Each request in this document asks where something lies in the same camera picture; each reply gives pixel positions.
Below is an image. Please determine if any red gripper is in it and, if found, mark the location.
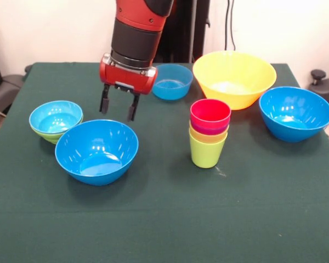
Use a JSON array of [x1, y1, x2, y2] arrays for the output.
[[99, 60, 158, 122]]

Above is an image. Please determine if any large blue plastic bowl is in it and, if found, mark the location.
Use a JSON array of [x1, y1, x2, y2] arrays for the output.
[[54, 119, 139, 186], [259, 86, 329, 143]]

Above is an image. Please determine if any red plastic cup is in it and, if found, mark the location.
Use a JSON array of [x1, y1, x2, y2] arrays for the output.
[[190, 99, 232, 129]]

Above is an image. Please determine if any orange plastic cup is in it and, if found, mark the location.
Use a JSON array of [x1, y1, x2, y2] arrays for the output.
[[189, 127, 229, 144]]

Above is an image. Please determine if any magenta plastic cup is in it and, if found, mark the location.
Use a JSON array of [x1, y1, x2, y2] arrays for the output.
[[190, 119, 230, 136]]

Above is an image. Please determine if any green plastic cup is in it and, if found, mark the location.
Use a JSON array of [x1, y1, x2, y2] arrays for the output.
[[189, 134, 227, 169]]

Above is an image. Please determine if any small blue flat-bottomed bowl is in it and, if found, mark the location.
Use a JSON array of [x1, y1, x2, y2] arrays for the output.
[[152, 64, 194, 101]]

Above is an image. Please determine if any small teal plastic bowl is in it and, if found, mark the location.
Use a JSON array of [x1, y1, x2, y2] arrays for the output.
[[29, 100, 83, 135]]

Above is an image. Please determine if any small green ribbed bowl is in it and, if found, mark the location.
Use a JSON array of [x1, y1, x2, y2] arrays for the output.
[[30, 113, 84, 145]]

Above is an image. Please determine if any dark green tablecloth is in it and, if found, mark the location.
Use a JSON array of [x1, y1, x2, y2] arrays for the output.
[[0, 62, 329, 263]]

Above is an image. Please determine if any large yellow plastic bowl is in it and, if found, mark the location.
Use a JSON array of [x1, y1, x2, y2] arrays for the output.
[[192, 50, 277, 111]]

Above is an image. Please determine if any grey pedestal foot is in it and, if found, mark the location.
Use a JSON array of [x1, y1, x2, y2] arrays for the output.
[[308, 69, 329, 107], [0, 74, 25, 115]]

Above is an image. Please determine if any black hanging cable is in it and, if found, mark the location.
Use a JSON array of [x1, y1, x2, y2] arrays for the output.
[[225, 0, 236, 52]]

